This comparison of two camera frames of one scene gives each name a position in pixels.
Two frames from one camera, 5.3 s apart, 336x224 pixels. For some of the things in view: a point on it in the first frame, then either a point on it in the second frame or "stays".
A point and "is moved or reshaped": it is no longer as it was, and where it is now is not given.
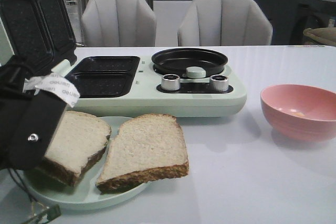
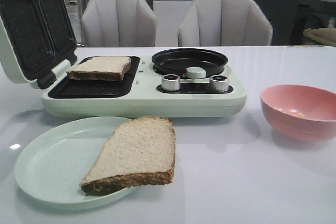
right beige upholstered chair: x=224 y=20 stays
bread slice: x=147 y=148 is moved or reshaped
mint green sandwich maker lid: x=35 y=23 stays
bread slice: x=79 y=138 -> x=101 y=68
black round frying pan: x=176 y=61 stays
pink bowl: x=300 y=113 stays
